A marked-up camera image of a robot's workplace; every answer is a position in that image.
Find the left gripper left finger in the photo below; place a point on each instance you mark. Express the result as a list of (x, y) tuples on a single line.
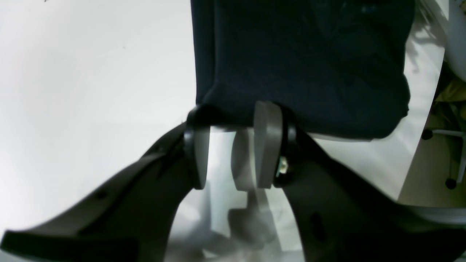
[(129, 217)]

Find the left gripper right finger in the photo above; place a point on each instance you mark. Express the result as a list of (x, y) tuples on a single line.
[(341, 217)]

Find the black T-shirt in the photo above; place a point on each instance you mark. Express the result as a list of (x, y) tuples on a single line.
[(337, 64)]

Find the office chair base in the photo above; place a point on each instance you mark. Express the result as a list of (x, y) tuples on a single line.
[(451, 182)]

